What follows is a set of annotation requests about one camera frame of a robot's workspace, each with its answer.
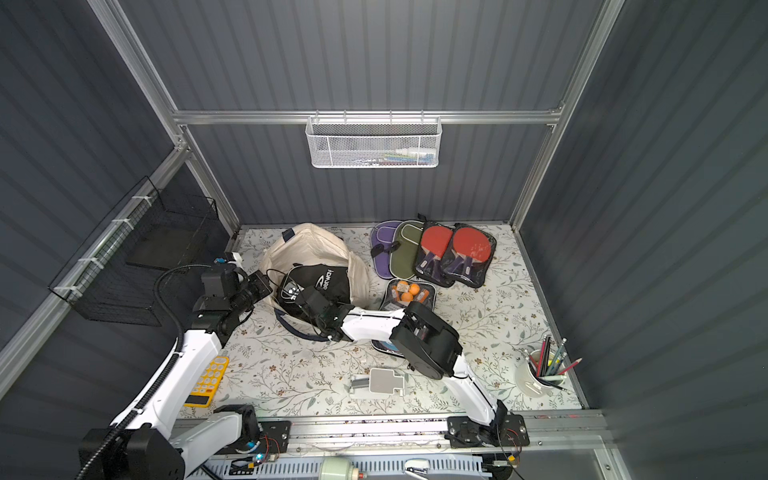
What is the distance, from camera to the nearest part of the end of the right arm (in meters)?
0.69

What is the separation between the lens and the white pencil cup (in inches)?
28.9

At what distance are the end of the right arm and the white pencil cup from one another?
47 cm
